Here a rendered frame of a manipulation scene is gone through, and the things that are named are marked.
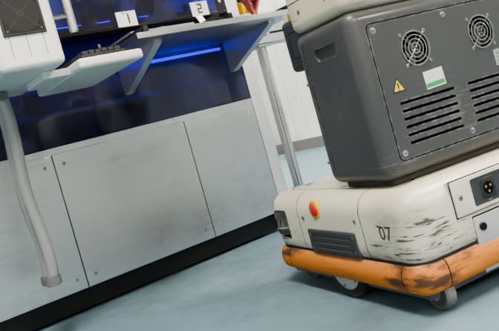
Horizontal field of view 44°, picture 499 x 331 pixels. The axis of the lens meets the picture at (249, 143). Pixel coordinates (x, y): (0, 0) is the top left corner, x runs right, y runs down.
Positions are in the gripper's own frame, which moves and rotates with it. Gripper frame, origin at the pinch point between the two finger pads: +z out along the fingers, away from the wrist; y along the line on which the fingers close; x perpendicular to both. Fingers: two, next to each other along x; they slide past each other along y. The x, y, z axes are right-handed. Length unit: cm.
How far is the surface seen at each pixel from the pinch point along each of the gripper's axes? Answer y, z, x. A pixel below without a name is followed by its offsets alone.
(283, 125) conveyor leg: 44, 44, -31
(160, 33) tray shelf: -12, 5, 51
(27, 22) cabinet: -28, 0, 97
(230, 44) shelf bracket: 21.4, 5.9, 0.4
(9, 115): 4, 17, 101
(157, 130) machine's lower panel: 29, 32, 41
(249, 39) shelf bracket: 8.0, 8.0, 0.6
